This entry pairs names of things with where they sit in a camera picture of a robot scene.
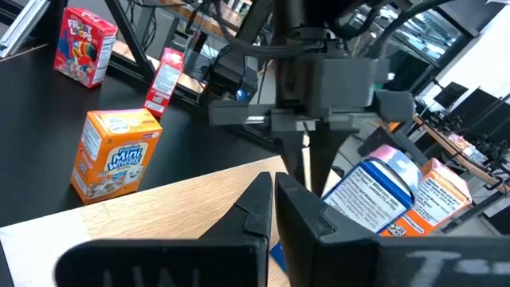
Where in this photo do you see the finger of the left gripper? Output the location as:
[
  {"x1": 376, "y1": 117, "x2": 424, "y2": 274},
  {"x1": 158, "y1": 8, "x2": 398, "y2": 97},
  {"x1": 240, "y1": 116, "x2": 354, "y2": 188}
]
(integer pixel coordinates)
[
  {"x1": 277, "y1": 130, "x2": 307, "y2": 183},
  {"x1": 308, "y1": 122, "x2": 356, "y2": 199}
]

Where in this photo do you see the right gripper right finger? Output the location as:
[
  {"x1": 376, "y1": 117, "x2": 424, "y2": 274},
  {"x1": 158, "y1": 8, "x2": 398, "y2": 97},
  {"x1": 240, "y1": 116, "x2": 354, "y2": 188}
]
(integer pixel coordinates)
[{"x1": 274, "y1": 171, "x2": 510, "y2": 287}]

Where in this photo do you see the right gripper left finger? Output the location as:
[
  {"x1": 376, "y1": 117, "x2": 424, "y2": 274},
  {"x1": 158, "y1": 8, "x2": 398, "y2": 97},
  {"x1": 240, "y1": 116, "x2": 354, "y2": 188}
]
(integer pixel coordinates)
[{"x1": 54, "y1": 171, "x2": 275, "y2": 287}]

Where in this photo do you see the blue Frosted Flakes cereal box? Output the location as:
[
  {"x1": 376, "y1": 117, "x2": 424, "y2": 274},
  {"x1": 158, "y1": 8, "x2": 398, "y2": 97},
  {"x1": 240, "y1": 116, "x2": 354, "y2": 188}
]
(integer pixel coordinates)
[{"x1": 321, "y1": 143, "x2": 423, "y2": 234}]

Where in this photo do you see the orange Mini-Wheats cereal box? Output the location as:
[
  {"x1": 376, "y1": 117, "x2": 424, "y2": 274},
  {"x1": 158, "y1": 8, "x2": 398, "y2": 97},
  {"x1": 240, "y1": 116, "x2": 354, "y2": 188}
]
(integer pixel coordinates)
[
  {"x1": 378, "y1": 157, "x2": 473, "y2": 239},
  {"x1": 70, "y1": 108, "x2": 163, "y2": 206}
]

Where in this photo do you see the red Froot Loops cereal box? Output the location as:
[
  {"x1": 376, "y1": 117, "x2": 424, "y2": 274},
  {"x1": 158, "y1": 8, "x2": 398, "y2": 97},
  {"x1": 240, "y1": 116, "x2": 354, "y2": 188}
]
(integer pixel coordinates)
[
  {"x1": 53, "y1": 6, "x2": 120, "y2": 89},
  {"x1": 143, "y1": 46, "x2": 186, "y2": 120}
]

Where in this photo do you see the wooden workbench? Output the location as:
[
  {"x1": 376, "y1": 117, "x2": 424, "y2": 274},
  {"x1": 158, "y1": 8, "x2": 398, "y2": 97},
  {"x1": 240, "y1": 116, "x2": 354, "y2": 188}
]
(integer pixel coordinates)
[{"x1": 414, "y1": 115, "x2": 510, "y2": 196}]

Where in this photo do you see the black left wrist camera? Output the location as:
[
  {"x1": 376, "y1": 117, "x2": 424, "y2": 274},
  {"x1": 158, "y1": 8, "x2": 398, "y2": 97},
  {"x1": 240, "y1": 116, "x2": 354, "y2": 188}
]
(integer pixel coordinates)
[{"x1": 208, "y1": 50, "x2": 260, "y2": 101}]

